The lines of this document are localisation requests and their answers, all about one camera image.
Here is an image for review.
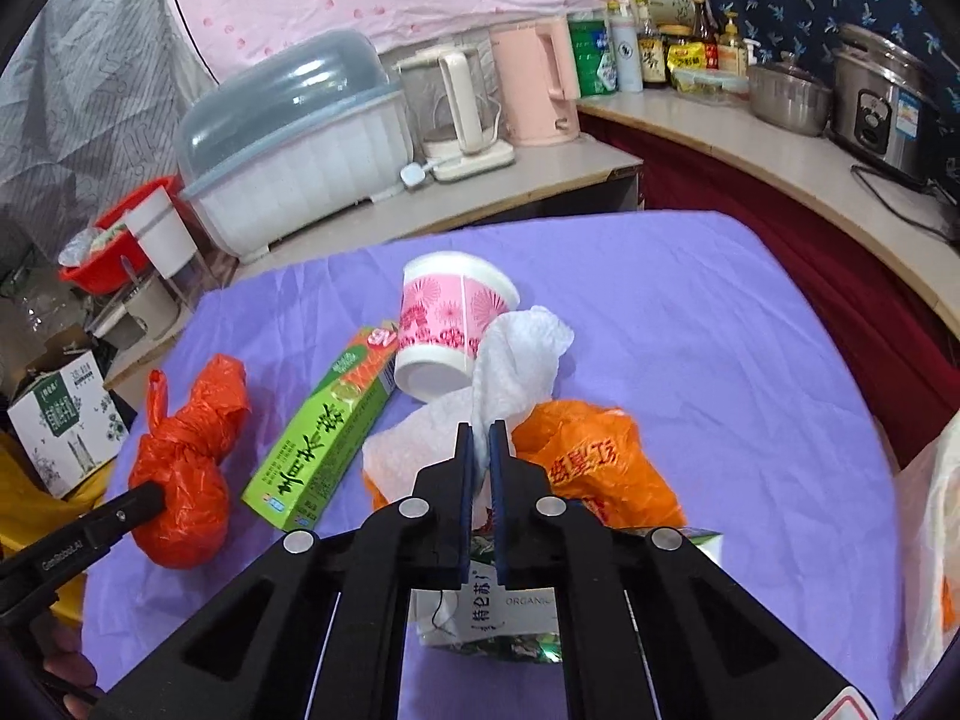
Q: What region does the dark red curtain cloth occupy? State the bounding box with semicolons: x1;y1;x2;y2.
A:
581;112;960;466

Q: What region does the pink electric kettle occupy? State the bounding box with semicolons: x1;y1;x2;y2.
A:
491;15;582;147

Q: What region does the small beige cabinet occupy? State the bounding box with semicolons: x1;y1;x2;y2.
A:
240;139;646;271

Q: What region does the pink and white paper cup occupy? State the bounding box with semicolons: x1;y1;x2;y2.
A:
394;251;521;404

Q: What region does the black power cable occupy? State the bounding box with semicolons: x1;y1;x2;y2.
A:
851;163;960;245

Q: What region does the dark sauce bottle white label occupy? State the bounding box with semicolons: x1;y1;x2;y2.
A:
634;0;668;87

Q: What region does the green tin can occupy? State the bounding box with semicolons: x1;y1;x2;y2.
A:
566;11;620;98

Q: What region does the orange plastic bag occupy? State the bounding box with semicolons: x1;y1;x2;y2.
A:
364;399;687;537

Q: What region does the white paper tissue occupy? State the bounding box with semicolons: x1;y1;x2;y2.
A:
362;305;576;511

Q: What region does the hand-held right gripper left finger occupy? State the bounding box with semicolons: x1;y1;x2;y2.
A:
94;422;477;720

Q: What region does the yellow label jar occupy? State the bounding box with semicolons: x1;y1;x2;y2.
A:
664;26;710;76

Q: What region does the dark green drink carton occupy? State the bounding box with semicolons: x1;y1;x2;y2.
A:
409;525;725;668

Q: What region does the clear container green lid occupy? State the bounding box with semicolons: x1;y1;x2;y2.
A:
671;67;751;102

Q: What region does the steel rice cooker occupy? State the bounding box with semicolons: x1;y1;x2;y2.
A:
829;24;950;188

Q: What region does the white and green cardboard box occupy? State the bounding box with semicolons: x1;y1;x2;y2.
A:
6;349;128;500

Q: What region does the purple tablecloth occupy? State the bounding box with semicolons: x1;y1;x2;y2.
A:
79;210;901;720

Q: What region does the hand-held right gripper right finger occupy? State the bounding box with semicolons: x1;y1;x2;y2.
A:
487;420;897;720

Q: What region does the beige mug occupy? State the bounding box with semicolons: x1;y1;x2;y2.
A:
112;274;185;342

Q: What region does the yellow pump bottle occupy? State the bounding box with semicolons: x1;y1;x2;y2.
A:
716;11;751;76

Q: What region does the red plastic bag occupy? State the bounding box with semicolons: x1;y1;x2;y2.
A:
127;352;252;569

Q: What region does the beige curved counter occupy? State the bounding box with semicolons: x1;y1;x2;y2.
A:
577;86;960;316

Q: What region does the white plastic bin liner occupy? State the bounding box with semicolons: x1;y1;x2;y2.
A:
892;416;960;702

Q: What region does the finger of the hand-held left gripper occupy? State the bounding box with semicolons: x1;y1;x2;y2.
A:
75;481;167;545

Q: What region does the small steel pot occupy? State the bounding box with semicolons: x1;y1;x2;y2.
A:
746;52;837;137

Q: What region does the white dish box grey lid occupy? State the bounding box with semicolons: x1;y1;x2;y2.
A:
174;28;415;265

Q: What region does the red plastic basin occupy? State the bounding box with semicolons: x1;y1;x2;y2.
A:
58;176;185;295

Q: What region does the glass kettle white handle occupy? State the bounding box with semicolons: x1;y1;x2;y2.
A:
394;45;518;182

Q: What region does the clear glass jar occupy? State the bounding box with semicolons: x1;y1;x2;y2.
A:
0;270;91;376

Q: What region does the white cup grey band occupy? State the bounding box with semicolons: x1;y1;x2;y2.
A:
124;186;203;278

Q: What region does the grey striped cloth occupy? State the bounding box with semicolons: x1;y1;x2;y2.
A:
0;0;218;241

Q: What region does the dark sauce bottle red label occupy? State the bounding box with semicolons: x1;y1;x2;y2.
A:
690;0;721;72

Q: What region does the green toothpaste box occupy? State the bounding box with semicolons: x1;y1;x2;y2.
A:
241;322;400;533

